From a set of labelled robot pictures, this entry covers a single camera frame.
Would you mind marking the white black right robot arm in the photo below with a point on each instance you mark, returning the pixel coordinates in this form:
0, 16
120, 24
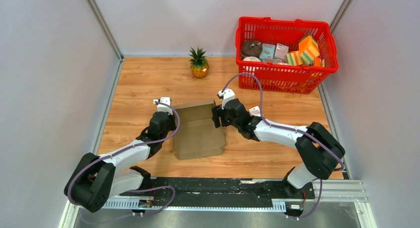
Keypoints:
320, 152

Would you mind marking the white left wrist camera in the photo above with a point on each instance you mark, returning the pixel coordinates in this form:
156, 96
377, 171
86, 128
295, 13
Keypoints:
163, 105

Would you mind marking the striped yellow green sponge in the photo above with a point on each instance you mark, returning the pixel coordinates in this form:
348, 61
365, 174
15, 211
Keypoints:
294, 58

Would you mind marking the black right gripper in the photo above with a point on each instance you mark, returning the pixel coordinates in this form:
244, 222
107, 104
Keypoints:
218, 112

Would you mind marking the brown cardboard box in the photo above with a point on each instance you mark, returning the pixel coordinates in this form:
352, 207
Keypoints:
197, 136

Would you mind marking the aluminium base frame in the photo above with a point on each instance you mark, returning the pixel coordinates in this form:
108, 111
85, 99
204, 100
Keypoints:
326, 191

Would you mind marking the teal small box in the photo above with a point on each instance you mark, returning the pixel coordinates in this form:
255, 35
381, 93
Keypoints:
268, 51

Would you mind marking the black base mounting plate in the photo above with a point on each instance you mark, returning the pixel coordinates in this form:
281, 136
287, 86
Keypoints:
220, 192

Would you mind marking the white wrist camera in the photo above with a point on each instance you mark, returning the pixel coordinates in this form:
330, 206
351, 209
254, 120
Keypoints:
226, 95
163, 105

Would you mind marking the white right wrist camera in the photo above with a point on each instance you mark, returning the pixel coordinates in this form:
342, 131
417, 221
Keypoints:
226, 95

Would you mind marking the small white paper packet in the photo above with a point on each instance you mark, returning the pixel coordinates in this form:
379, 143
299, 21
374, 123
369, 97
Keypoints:
255, 111

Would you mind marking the aluminium corner rail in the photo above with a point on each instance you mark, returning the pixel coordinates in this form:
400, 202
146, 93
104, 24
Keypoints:
340, 14
105, 28

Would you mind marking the brown round object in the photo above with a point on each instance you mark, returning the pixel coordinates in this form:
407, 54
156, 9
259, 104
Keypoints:
251, 48

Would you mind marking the toy pineapple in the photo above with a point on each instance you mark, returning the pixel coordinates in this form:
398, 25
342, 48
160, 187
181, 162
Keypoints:
198, 63

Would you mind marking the grey small box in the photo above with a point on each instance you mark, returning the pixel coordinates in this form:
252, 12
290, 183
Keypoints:
281, 52

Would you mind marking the aluminium corner rail left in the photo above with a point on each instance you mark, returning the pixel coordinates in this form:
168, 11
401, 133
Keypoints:
105, 28

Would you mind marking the aluminium corner rail right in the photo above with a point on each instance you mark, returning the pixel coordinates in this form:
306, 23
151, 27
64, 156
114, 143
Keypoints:
340, 14

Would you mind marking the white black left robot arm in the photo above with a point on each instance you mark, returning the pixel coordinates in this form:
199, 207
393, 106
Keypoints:
100, 177

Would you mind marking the red plastic basket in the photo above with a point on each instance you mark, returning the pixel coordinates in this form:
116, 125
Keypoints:
284, 78

